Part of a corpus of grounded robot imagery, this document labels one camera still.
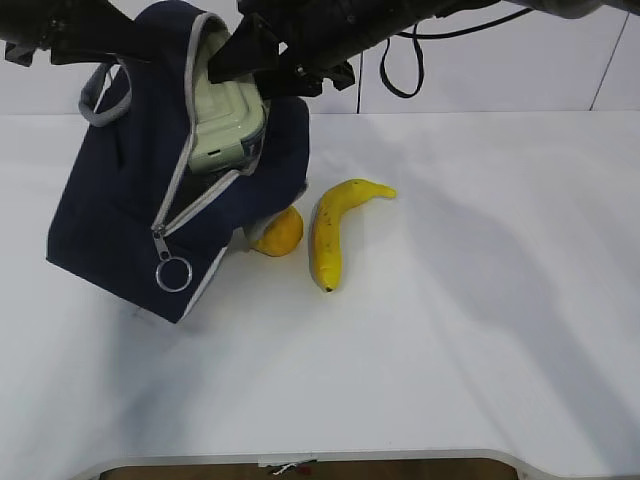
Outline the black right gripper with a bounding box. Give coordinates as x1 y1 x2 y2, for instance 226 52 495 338
207 1 400 98

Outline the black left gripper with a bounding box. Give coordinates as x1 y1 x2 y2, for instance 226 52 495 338
46 1 155 65

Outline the pale green lunch box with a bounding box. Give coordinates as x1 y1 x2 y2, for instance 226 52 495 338
187 14 274 176

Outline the navy blue lunch bag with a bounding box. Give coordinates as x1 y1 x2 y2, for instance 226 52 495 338
47 1 310 323

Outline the yellow pear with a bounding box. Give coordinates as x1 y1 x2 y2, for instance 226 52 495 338
251 206 304 257

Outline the yellow banana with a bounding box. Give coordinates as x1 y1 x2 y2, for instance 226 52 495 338
309 178 397 292

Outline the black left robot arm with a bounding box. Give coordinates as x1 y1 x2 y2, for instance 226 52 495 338
1 0 156 67

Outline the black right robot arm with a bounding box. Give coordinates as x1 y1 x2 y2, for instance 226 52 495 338
208 0 490 99

